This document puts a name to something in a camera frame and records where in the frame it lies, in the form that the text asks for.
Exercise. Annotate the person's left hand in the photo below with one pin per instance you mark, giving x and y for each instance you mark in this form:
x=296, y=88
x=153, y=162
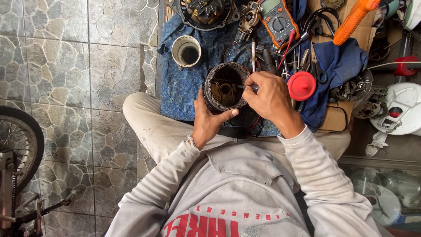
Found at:
x=205, y=123

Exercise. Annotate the person's right hand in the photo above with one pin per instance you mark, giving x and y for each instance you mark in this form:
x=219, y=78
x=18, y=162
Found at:
x=271, y=98

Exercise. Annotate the person's right fingers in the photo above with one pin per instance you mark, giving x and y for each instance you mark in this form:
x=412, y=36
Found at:
x=251, y=86

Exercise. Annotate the round motor stator with windings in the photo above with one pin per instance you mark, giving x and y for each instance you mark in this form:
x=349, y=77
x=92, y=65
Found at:
x=219, y=88

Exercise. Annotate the black plastic cylinder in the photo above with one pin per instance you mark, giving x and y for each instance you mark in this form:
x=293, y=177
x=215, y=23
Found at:
x=269, y=62

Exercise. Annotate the white thin tube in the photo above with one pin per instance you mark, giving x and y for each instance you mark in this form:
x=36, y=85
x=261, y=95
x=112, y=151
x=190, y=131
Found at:
x=253, y=56

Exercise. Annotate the red plastic funnel cap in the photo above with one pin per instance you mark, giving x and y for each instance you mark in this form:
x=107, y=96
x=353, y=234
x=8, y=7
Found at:
x=301, y=85

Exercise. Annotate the red multimeter probe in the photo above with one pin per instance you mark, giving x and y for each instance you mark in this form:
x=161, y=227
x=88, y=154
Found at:
x=287, y=46

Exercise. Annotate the blue patterned cloth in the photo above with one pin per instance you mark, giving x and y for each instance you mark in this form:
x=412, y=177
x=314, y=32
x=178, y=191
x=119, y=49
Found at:
x=189, y=82

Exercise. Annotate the black multimeter probe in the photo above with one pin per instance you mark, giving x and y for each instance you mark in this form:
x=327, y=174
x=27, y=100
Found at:
x=296, y=41

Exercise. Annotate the metal brush holder part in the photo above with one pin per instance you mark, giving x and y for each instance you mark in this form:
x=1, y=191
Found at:
x=249, y=19

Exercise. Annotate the orange digital multimeter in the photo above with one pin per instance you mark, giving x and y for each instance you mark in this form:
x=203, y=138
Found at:
x=279, y=21

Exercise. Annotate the white cup with dark residue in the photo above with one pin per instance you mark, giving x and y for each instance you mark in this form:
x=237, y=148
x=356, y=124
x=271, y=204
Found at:
x=186, y=51

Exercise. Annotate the dark blue cloth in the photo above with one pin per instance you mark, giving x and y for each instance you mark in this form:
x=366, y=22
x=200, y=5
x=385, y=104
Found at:
x=335, y=75

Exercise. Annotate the black alternator housing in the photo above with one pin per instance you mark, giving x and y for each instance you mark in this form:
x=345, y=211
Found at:
x=205, y=13

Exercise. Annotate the cardboard box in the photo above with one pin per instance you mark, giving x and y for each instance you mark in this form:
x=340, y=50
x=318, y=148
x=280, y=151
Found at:
x=335, y=117

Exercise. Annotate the person's legs in beige trousers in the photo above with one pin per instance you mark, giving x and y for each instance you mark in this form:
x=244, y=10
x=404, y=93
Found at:
x=158, y=128

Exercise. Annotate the person's grey sweatshirt torso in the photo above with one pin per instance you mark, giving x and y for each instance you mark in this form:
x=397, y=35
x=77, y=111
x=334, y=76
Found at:
x=236, y=197

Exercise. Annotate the white fan housing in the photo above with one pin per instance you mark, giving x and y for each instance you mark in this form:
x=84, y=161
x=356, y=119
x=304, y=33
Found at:
x=399, y=108

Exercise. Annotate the glass display case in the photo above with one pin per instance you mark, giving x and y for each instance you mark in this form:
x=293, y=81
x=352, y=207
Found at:
x=381, y=194

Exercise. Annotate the white plastic bracket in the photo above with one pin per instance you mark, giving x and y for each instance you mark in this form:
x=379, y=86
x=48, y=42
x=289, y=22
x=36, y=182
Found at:
x=377, y=143

